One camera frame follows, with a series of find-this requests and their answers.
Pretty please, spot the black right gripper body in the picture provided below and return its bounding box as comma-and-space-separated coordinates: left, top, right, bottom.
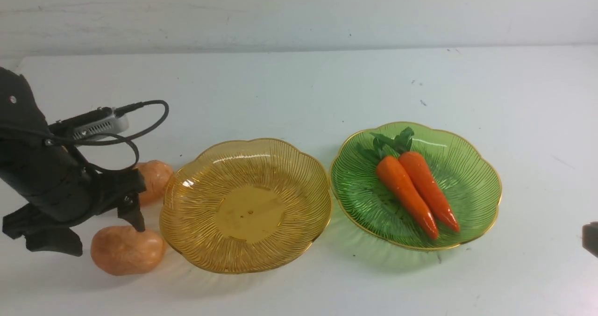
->
582, 222, 598, 257

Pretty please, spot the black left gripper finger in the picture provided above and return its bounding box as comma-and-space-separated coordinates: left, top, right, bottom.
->
2, 203, 84, 257
117, 195, 145, 232

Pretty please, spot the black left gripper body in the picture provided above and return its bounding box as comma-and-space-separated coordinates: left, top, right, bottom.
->
0, 139, 145, 222

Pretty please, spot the toy potato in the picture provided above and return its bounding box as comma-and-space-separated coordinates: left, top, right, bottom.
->
135, 160, 174, 207
90, 226, 167, 276

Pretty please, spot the toy carrot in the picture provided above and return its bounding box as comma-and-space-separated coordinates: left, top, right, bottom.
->
372, 127, 461, 233
356, 139, 439, 241

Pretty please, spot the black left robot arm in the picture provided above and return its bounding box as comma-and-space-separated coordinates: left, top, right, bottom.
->
0, 68, 146, 257

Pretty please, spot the amber ribbed plastic plate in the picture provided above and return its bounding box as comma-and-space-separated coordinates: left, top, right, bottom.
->
159, 138, 333, 275

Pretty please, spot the green ribbed plastic plate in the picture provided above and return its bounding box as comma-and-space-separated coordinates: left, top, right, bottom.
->
329, 122, 502, 251

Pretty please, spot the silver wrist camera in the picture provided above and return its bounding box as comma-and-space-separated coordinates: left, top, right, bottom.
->
49, 107, 129, 141

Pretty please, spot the black camera cable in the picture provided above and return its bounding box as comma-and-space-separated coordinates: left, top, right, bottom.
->
0, 100, 170, 174

